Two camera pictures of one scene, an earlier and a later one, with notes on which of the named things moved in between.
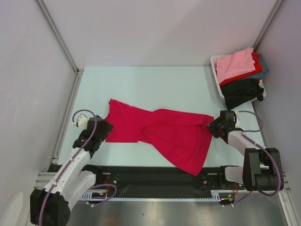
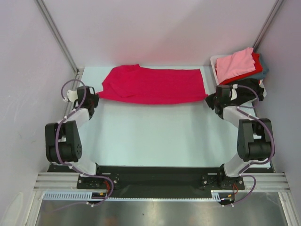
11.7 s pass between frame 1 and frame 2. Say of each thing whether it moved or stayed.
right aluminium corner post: stayed
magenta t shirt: moved
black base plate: stayed
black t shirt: stayed
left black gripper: moved
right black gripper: moved
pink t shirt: stayed
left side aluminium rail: stayed
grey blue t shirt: stayed
